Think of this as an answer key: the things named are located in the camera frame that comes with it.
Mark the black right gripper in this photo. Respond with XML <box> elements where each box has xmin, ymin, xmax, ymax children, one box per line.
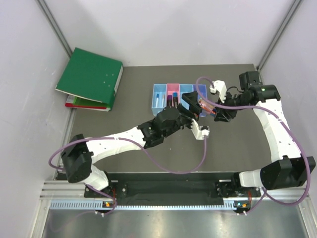
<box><xmin>213</xmin><ymin>91</ymin><xmax>250</xmax><ymax>122</ymax></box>

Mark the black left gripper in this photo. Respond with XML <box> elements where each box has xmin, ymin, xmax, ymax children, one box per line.
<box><xmin>162</xmin><ymin>91</ymin><xmax>202</xmax><ymax>138</ymax></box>

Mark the light blue drawer box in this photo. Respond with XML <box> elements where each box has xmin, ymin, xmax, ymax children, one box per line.
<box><xmin>151</xmin><ymin>84</ymin><xmax>167</xmax><ymax>116</ymax></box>
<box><xmin>180</xmin><ymin>84</ymin><xmax>194</xmax><ymax>106</ymax></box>

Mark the purple drawer box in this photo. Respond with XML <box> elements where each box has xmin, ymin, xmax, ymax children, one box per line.
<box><xmin>193</xmin><ymin>84</ymin><xmax>210</xmax><ymax>117</ymax></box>

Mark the black highlighter blue cap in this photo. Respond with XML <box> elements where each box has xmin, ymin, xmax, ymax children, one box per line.
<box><xmin>172</xmin><ymin>92</ymin><xmax>178</xmax><ymax>108</ymax></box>

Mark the colourful tube pink cap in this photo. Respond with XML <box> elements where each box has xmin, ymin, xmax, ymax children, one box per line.
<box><xmin>198</xmin><ymin>98</ymin><xmax>216</xmax><ymax>117</ymax></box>

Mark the black marker purple cap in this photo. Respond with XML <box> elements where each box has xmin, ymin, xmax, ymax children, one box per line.
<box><xmin>166</xmin><ymin>95</ymin><xmax>173</xmax><ymax>107</ymax></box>

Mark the pink drawer box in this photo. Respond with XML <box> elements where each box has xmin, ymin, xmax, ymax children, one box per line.
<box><xmin>166</xmin><ymin>83</ymin><xmax>181</xmax><ymax>107</ymax></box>

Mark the white marker blue cap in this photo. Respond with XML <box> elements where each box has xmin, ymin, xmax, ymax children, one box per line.
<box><xmin>155</xmin><ymin>93</ymin><xmax>159</xmax><ymax>108</ymax></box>

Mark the green ring binder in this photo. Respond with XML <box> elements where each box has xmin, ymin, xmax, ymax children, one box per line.
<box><xmin>55</xmin><ymin>48</ymin><xmax>123</xmax><ymax>108</ymax></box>

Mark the red and green folder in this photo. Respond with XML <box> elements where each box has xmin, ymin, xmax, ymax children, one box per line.
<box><xmin>65</xmin><ymin>95</ymin><xmax>110</xmax><ymax>112</ymax></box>

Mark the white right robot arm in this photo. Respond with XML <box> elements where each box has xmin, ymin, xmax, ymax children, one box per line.
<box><xmin>210</xmin><ymin>71</ymin><xmax>316</xmax><ymax>196</ymax></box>

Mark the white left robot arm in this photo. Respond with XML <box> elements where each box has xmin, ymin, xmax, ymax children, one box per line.
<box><xmin>61</xmin><ymin>91</ymin><xmax>209</xmax><ymax>197</ymax></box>

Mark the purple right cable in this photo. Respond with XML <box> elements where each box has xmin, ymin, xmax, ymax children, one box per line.
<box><xmin>195</xmin><ymin>76</ymin><xmax>312</xmax><ymax>216</ymax></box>

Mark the purple cable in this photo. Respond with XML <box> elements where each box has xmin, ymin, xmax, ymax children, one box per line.
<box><xmin>195</xmin><ymin>76</ymin><xmax>312</xmax><ymax>216</ymax></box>
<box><xmin>48</xmin><ymin>135</ymin><xmax>209</xmax><ymax>230</ymax></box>

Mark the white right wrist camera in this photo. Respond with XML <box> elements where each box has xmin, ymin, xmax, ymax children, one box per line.
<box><xmin>210</xmin><ymin>80</ymin><xmax>227</xmax><ymax>103</ymax></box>

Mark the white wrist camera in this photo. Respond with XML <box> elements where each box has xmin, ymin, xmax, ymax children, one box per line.
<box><xmin>191</xmin><ymin>119</ymin><xmax>210</xmax><ymax>140</ymax></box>
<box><xmin>210</xmin><ymin>80</ymin><xmax>227</xmax><ymax>103</ymax></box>

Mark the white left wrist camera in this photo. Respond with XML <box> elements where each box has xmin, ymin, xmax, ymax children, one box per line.
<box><xmin>191</xmin><ymin>119</ymin><xmax>210</xmax><ymax>140</ymax></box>

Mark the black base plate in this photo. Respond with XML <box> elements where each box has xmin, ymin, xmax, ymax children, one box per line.
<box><xmin>83</xmin><ymin>180</ymin><xmax>262</xmax><ymax>199</ymax></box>

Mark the aluminium frame post right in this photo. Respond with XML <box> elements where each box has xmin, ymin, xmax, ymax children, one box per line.
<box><xmin>256</xmin><ymin>0</ymin><xmax>304</xmax><ymax>71</ymax></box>

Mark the aluminium frame post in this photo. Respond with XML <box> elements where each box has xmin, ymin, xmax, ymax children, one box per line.
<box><xmin>256</xmin><ymin>0</ymin><xmax>304</xmax><ymax>71</ymax></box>
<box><xmin>35</xmin><ymin>0</ymin><xmax>73</xmax><ymax>58</ymax></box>

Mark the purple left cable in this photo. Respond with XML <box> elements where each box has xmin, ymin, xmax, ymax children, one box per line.
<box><xmin>48</xmin><ymin>135</ymin><xmax>209</xmax><ymax>230</ymax></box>

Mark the white slotted cable duct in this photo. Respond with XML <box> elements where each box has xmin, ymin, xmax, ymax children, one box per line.
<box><xmin>49</xmin><ymin>197</ymin><xmax>252</xmax><ymax>212</ymax></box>

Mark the aluminium front rail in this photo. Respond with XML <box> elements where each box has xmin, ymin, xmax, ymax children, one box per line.
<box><xmin>39</xmin><ymin>179</ymin><xmax>312</xmax><ymax>200</ymax></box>

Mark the aluminium frame post left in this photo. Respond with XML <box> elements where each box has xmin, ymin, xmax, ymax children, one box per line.
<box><xmin>35</xmin><ymin>0</ymin><xmax>73</xmax><ymax>58</ymax></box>

